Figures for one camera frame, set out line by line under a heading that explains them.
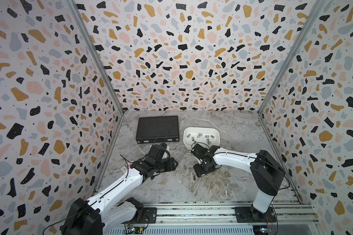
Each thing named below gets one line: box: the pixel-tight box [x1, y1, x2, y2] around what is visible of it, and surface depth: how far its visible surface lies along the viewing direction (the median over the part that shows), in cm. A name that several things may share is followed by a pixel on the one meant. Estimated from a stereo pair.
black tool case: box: [135, 115, 180, 144], surface depth 107 cm
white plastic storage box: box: [183, 126, 221, 150], surface depth 108 cm
